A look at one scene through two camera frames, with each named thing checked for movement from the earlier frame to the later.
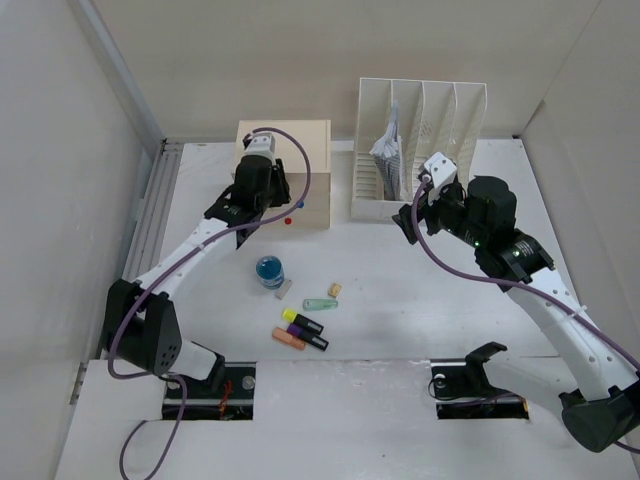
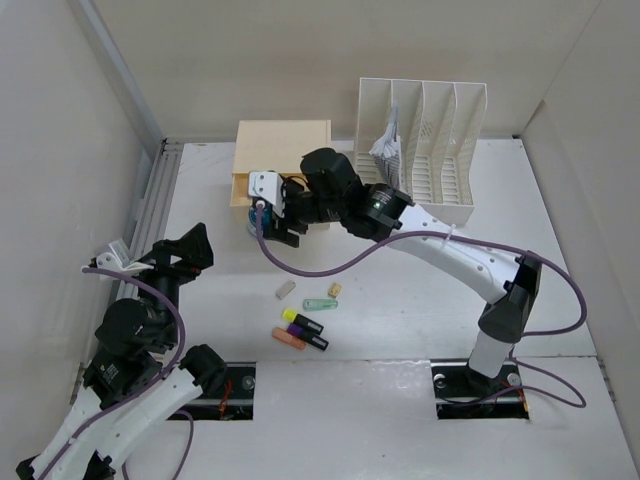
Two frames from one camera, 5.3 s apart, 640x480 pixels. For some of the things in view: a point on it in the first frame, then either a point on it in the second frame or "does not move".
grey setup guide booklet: [387, 153] does not move
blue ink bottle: [269, 271] -> [267, 221]
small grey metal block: [282, 292] does not move
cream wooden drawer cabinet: [315, 211] does not move
